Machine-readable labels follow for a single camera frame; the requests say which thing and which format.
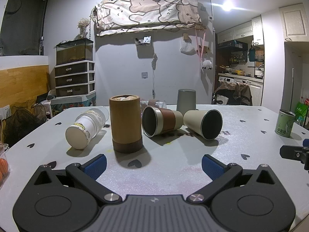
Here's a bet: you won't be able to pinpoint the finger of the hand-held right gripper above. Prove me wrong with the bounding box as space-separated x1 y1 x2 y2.
280 139 309 171

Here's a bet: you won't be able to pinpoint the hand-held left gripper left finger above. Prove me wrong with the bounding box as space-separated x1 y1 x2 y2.
31 154 123 205

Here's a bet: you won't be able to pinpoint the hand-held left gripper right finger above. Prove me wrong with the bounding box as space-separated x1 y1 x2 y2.
185 154 278 202

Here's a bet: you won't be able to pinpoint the white plastic cup clear lid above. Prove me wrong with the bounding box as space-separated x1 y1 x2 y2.
65 106 110 150

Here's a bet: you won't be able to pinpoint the cream cup dark inside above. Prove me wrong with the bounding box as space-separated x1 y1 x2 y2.
183 109 223 141

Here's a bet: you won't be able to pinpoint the bamboo cylinder cup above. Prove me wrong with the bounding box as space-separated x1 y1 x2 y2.
109 94 143 154

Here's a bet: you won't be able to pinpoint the steel cup brown sleeve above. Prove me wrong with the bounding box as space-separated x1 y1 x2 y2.
142 106 184 138

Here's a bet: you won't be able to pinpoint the grey cup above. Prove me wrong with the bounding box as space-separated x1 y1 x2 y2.
176 89 197 114

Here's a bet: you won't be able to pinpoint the green tin can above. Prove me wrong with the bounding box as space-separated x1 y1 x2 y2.
274 109 296 139

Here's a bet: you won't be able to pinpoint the green bag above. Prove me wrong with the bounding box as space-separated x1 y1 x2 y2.
295 98 309 127

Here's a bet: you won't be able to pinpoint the patterned low cabinet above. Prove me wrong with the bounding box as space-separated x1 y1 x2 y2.
49 94 97 116

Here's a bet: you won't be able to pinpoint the chair with brown clothes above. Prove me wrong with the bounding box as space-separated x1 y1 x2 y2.
212 80 253 106

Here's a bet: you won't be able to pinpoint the clear glass jar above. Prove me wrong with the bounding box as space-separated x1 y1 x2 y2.
140 99 167 113

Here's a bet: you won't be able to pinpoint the black net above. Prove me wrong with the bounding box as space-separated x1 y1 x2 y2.
3 100 52 148

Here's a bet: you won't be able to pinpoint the white washing machine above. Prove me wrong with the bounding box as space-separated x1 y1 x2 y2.
218 75 236 84

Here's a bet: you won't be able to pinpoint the white drawer unit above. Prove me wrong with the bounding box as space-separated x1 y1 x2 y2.
54 60 96 97

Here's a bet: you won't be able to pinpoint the clear box orange contents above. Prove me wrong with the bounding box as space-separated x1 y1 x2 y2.
0 143 10 190

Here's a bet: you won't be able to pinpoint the white power outlet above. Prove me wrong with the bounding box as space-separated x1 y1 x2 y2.
0 104 11 121

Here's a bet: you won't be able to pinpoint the spice rack with bottles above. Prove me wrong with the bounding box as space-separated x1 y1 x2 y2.
229 53 248 64

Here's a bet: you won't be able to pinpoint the glass fish tank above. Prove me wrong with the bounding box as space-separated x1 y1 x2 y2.
56 38 94 66

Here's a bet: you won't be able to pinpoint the pink ribbon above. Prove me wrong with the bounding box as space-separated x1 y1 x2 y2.
196 32 207 61

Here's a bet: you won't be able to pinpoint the hanging white bag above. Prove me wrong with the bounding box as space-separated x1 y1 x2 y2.
180 40 195 56

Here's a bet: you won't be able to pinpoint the tall white cabinet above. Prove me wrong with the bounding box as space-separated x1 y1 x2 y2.
279 3 309 42

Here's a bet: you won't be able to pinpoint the dried flowers in vase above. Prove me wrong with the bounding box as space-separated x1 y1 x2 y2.
77 18 90 39

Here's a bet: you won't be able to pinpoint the black curtain panel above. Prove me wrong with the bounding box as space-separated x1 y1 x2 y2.
0 0 51 57

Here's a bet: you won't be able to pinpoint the printed cartoon cloth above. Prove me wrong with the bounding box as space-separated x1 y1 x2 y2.
92 0 203 37

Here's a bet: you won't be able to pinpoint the hanging white cable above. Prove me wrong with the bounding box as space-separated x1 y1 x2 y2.
151 53 158 96

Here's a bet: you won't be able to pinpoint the small wall holder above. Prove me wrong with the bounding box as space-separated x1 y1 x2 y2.
134 36 152 47

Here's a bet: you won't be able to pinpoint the white kitchen wall cabinets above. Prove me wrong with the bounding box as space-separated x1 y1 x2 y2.
217 15 265 46

